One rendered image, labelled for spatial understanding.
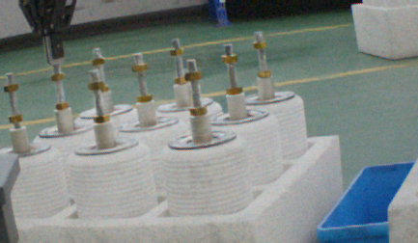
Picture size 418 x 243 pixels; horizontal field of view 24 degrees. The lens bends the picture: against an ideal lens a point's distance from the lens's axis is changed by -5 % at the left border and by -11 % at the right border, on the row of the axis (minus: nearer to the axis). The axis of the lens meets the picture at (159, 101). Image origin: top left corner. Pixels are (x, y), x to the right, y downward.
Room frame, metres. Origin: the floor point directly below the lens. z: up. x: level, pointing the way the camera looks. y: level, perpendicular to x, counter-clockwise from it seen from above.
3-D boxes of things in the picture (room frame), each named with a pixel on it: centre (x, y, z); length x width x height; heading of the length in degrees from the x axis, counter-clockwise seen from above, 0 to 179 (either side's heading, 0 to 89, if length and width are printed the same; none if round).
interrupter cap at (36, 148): (1.22, 0.17, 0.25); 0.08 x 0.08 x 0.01
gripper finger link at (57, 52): (1.32, 0.11, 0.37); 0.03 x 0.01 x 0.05; 35
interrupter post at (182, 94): (1.39, -0.03, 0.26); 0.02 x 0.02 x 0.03
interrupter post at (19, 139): (1.22, 0.17, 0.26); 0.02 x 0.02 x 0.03
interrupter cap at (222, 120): (1.23, -0.09, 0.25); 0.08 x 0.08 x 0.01
